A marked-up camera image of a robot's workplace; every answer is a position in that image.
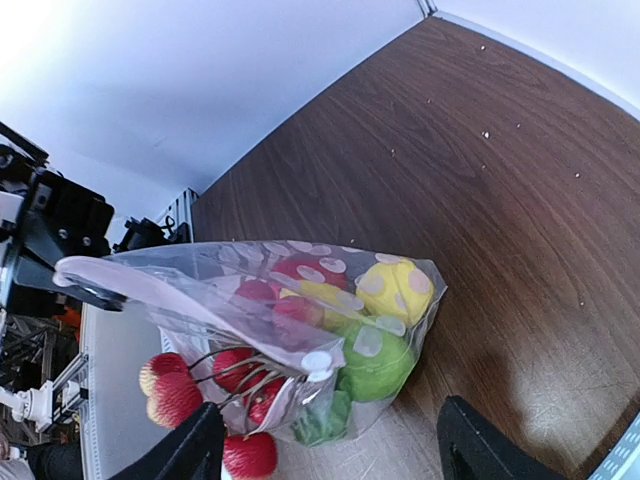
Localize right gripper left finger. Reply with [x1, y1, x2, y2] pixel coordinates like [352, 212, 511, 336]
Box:
[112, 402, 223, 480]

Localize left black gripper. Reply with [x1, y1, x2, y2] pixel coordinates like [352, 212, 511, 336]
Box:
[10, 170, 128, 312]

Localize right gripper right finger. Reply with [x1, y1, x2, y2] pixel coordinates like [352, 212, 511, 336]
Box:
[437, 396, 562, 480]

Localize green toy apple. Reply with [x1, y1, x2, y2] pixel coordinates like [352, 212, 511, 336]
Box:
[337, 323, 416, 403]

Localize red toy bell pepper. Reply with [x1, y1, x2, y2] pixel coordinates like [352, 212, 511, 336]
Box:
[234, 255, 348, 327]

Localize clear polka dot zip bag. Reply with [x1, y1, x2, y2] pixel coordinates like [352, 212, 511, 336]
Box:
[54, 240, 446, 443]

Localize yellow toy pear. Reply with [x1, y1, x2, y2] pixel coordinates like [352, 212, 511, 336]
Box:
[356, 254, 435, 326]

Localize yellow toy bell pepper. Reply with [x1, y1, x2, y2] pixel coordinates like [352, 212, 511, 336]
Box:
[279, 280, 366, 332]

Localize orange toy carrot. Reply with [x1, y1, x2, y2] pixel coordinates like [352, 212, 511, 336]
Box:
[291, 390, 352, 447]

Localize blue plastic basket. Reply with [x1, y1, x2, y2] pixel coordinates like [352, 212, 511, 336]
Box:
[589, 414, 640, 480]

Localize aluminium front rail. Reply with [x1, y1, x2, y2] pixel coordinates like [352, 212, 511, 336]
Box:
[77, 187, 201, 480]

